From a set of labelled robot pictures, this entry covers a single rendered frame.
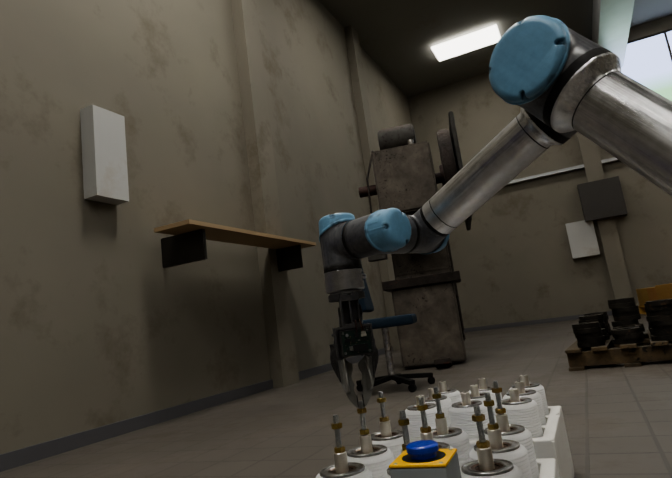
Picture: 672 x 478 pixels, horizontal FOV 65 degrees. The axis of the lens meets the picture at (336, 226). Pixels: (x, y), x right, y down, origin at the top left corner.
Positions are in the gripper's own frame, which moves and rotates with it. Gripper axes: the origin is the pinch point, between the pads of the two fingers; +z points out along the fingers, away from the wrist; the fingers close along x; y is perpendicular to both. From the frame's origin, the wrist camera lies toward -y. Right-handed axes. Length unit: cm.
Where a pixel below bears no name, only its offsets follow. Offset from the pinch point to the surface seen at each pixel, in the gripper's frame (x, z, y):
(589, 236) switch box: 535, -115, -852
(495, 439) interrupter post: 20.8, 7.9, 12.2
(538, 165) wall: 487, -276, -894
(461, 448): 17.9, 11.6, -0.4
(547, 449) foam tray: 40.7, 18.5, -16.5
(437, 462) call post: 5.3, 3.0, 38.7
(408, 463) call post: 2.1, 3.0, 37.2
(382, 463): 2.1, 10.7, 4.9
